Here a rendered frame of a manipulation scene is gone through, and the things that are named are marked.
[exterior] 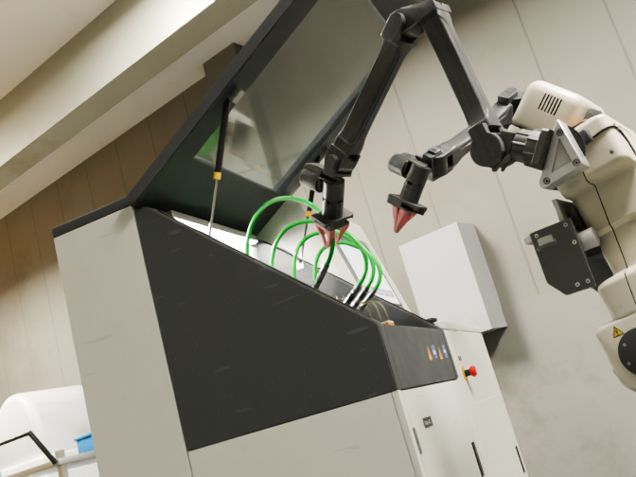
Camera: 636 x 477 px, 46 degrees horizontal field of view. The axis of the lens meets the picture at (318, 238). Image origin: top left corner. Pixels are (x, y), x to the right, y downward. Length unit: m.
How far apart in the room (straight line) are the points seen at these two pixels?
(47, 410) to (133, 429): 3.49
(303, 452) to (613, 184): 0.94
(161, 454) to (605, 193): 1.26
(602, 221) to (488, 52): 2.55
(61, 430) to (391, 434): 3.99
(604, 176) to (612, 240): 0.15
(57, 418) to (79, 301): 3.41
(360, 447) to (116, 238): 0.88
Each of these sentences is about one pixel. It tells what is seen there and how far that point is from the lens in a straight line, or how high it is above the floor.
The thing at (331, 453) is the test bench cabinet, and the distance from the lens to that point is 1.83.
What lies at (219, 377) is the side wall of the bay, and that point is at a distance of 1.94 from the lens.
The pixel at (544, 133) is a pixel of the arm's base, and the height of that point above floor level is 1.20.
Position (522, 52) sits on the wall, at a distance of 4.16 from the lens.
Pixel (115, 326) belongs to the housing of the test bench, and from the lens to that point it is 2.12.
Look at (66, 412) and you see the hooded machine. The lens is 5.62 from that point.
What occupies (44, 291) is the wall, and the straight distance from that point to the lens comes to 6.74.
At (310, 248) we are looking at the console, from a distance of 2.61.
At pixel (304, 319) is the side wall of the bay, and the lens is 1.84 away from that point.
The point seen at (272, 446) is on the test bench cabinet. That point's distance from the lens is 1.89.
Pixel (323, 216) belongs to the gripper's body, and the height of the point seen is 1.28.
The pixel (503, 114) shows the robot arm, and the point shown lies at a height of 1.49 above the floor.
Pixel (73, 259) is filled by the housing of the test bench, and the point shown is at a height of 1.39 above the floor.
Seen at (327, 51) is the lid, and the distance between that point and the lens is 2.31.
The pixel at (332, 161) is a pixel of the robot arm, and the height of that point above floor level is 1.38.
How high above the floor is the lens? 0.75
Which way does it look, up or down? 14 degrees up
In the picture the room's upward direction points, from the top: 16 degrees counter-clockwise
